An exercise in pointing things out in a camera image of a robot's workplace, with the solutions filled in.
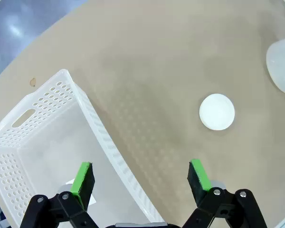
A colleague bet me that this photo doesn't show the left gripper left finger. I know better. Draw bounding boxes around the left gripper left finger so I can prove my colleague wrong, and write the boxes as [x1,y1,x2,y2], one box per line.
[20,161,98,228]

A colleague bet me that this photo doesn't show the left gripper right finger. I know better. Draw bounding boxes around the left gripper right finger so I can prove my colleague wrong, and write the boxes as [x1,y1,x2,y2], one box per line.
[182,159,268,228]

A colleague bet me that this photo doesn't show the white round flask cap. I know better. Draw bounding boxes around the white round flask cap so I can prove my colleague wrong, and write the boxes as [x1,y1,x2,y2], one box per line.
[199,93,235,131]

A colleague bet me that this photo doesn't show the white perforated plastic basket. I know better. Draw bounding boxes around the white perforated plastic basket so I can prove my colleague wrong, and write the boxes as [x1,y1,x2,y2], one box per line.
[0,68,166,228]

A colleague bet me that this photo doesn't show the translucent Erlenmeyer flask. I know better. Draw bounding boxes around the translucent Erlenmeyer flask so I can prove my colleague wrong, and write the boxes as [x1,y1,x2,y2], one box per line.
[266,36,285,96]

